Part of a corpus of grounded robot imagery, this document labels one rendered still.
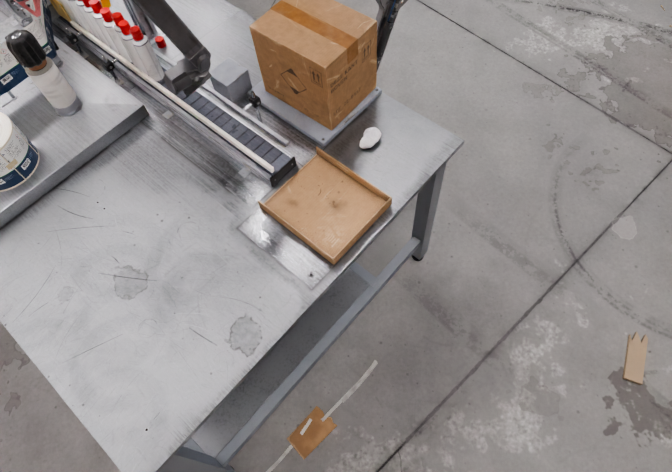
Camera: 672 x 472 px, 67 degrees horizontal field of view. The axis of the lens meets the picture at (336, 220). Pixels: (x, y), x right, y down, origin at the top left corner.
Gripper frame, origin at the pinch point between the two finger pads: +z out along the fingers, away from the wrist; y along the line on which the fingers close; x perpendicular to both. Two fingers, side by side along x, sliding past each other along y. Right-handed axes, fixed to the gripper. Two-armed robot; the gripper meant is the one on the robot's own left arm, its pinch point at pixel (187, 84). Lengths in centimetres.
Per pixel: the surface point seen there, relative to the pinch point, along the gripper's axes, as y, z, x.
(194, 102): 0.3, 6.2, 5.2
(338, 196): -5, -29, 54
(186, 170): 18.8, -0.2, 20.4
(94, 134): 30.3, 16.2, -6.5
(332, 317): 12, 13, 99
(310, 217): 6, -28, 53
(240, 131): -1.1, -7.7, 21.5
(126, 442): 80, -34, 60
